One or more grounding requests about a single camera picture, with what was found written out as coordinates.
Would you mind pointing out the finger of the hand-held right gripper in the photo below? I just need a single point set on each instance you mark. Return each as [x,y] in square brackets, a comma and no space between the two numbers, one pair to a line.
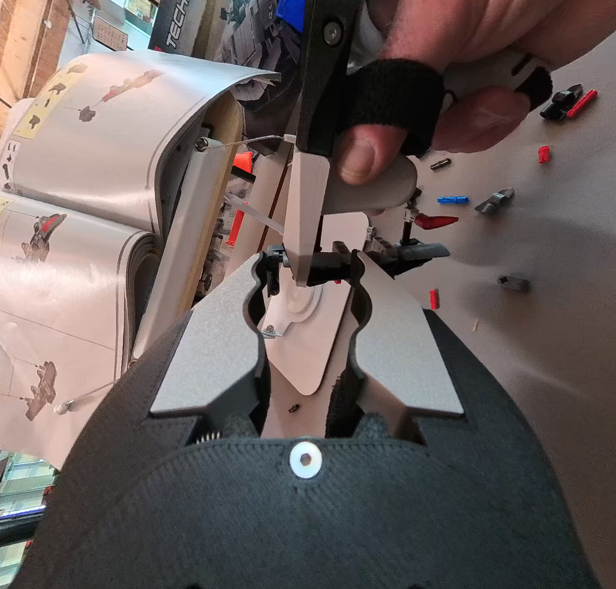
[308,204]

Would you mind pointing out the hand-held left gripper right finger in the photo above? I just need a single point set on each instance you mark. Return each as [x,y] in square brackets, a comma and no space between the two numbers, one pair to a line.
[404,358]

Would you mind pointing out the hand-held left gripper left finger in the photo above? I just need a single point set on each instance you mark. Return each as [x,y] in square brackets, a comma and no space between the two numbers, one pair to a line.
[211,358]

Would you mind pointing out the small black lego assembly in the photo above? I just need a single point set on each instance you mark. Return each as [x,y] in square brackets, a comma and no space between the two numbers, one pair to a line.
[334,262]

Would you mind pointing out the scattered loose lego pieces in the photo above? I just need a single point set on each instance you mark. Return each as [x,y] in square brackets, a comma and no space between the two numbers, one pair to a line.
[452,199]

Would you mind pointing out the dark lego box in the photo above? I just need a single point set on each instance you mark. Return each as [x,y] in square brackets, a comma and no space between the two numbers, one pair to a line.
[178,35]

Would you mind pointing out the lego instruction book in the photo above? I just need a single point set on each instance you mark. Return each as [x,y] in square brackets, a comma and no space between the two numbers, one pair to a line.
[72,262]

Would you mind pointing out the person's right hand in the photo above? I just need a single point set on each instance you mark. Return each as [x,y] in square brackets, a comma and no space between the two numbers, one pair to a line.
[481,16]

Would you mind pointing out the blue storage bin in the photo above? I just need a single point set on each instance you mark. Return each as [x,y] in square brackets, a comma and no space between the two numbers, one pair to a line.
[293,2]

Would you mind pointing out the orange traffic cone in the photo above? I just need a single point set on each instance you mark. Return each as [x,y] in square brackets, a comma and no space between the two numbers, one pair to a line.
[243,163]

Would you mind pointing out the white book stand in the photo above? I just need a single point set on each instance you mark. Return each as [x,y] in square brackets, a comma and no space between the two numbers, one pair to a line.
[308,358]

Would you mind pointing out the white wall notice board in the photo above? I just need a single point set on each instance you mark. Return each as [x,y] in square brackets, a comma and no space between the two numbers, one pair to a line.
[110,33]

